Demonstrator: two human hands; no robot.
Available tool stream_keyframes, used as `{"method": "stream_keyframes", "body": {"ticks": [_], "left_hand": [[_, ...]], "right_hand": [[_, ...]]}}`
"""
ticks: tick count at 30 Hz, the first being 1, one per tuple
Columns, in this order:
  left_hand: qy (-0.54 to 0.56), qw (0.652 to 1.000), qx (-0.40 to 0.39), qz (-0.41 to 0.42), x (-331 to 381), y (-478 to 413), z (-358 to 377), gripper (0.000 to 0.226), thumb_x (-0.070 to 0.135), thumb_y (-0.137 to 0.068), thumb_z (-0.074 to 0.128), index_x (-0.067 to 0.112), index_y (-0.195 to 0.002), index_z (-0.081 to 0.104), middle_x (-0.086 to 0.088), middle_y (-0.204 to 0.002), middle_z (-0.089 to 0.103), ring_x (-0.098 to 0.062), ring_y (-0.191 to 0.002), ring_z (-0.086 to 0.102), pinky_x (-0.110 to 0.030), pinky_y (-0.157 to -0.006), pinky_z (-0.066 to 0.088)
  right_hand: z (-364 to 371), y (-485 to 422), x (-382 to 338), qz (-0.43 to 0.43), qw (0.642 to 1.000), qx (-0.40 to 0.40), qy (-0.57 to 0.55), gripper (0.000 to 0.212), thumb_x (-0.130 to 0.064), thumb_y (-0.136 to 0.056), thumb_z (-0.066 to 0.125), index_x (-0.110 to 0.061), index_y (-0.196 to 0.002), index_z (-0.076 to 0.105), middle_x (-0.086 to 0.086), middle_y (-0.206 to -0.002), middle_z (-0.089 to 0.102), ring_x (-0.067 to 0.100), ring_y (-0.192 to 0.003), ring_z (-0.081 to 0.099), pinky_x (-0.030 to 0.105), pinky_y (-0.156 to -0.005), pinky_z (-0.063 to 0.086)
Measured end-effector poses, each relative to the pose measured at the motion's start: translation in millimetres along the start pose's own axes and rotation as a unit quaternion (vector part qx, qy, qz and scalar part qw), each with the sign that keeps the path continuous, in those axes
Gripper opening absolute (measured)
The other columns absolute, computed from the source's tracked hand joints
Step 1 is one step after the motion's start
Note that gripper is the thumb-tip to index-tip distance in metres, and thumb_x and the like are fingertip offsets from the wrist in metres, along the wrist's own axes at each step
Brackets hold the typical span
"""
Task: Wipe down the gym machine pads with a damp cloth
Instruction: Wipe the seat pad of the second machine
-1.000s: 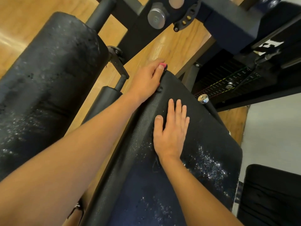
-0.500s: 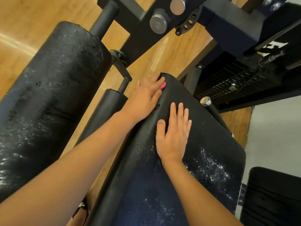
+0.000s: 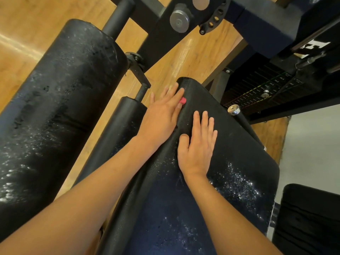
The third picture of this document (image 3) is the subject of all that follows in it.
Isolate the person's right hand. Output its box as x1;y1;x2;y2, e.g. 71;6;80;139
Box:
177;110;219;185

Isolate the person's left forearm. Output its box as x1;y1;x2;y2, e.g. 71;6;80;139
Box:
0;136;156;255

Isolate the person's left hand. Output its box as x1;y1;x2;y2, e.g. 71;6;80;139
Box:
137;82;187;153

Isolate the person's right forearm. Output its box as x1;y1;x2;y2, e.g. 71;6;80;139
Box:
185;175;283;255

